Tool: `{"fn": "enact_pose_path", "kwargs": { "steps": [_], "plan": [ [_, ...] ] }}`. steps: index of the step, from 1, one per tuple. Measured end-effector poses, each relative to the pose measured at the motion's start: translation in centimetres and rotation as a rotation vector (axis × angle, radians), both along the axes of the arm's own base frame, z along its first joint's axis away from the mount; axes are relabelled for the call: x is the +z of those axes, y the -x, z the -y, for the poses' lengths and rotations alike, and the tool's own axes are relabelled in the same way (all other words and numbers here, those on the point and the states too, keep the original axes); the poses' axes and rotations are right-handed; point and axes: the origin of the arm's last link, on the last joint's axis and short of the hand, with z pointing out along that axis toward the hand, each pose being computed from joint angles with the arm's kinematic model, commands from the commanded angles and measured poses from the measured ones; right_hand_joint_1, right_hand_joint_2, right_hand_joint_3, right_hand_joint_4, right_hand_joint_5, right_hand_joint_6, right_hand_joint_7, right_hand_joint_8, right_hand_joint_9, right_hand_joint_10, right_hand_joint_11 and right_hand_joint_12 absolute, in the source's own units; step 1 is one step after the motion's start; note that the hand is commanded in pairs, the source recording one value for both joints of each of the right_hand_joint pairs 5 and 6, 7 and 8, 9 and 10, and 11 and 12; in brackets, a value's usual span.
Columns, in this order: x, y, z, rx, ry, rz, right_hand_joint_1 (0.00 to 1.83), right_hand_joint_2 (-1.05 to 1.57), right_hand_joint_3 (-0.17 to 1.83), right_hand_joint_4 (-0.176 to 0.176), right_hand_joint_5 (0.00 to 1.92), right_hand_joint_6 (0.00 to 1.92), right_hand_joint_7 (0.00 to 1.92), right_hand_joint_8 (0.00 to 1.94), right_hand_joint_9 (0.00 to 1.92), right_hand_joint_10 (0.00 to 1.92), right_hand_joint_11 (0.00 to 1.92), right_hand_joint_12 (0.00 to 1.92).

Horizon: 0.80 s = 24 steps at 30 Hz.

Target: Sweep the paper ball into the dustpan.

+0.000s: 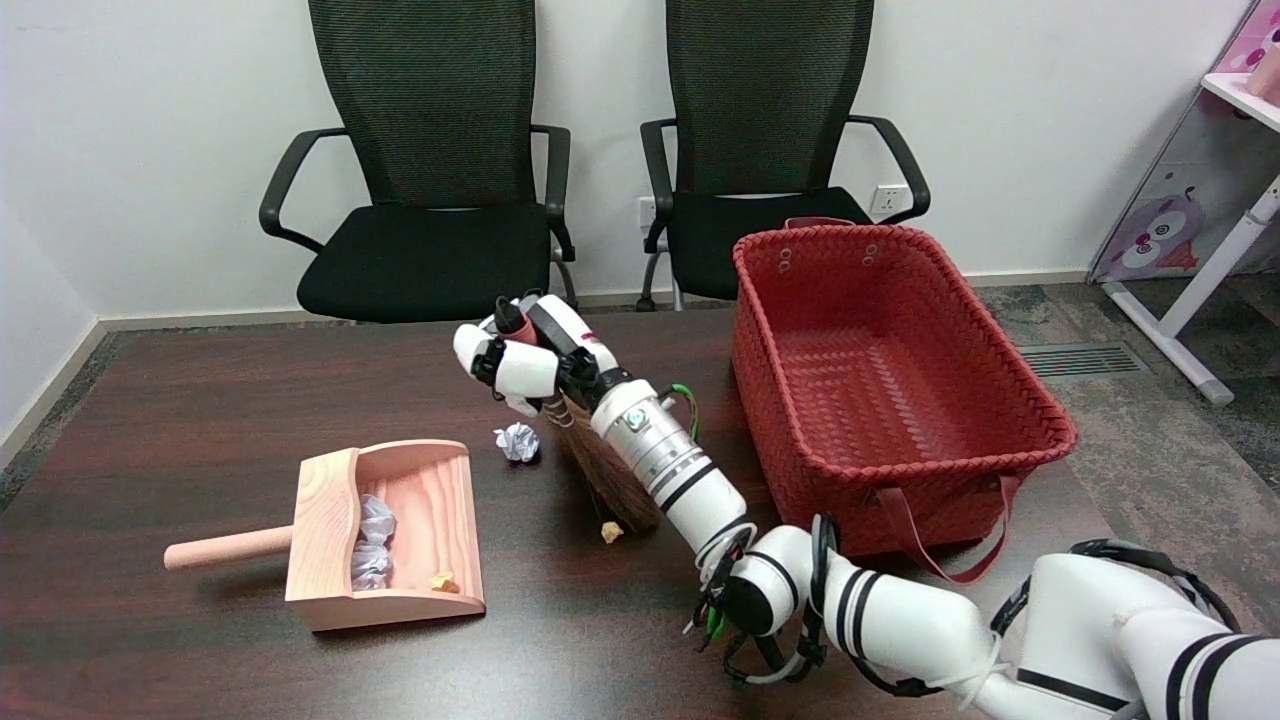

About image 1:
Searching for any red woven basket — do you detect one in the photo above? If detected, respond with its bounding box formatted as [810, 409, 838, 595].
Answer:
[730, 215, 1079, 586]

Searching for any white metal desk leg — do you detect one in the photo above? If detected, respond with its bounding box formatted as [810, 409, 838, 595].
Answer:
[1100, 178, 1280, 406]

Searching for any grey floor vent grille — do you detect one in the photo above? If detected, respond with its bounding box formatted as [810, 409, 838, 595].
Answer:
[1018, 342, 1149, 379]

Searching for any pink owl print cabinet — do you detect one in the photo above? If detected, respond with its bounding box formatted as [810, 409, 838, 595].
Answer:
[1088, 0, 1280, 286]

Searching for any pink cup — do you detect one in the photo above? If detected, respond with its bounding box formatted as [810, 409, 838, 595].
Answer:
[1245, 45, 1280, 101]

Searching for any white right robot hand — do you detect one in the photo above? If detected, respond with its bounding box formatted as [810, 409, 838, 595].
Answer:
[452, 293, 633, 419]

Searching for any brown straw whisk broom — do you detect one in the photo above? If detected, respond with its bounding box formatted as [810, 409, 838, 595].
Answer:
[493, 298, 663, 534]

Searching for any wooden dustpan with handle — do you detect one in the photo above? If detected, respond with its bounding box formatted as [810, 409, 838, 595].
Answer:
[163, 440, 487, 633]

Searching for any black mesh office chair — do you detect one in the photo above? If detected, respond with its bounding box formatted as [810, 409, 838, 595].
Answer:
[258, 0, 581, 324]
[637, 0, 933, 313]

